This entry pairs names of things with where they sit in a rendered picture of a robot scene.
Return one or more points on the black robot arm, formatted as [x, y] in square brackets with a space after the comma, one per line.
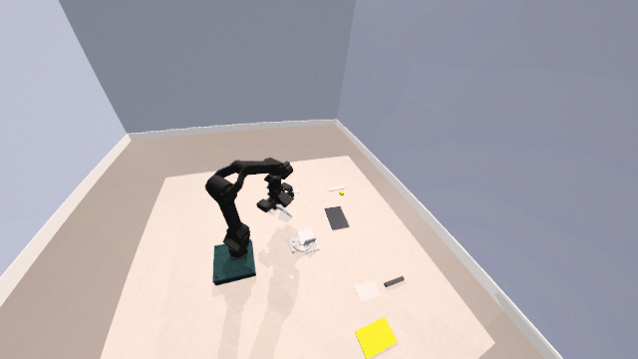
[224, 193]

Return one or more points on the dark grey flat bar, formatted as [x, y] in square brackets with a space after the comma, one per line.
[394, 281]

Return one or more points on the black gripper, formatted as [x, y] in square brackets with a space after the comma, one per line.
[266, 205]

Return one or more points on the yellow square plate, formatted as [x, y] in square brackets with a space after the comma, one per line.
[375, 337]

